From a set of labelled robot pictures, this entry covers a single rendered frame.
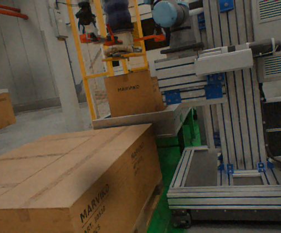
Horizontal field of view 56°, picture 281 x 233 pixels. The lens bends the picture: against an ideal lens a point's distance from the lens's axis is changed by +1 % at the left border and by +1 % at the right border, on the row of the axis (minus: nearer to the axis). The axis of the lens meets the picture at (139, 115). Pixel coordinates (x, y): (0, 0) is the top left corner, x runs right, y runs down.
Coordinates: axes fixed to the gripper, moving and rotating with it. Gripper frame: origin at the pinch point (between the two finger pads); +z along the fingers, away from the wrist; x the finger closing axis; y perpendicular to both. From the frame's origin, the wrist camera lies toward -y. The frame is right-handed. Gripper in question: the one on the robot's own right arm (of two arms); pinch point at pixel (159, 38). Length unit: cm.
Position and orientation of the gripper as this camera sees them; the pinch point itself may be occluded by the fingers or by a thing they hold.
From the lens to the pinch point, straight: 249.9
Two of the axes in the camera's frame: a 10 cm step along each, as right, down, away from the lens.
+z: 1.7, 9.7, 1.7
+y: -2.8, 2.2, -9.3
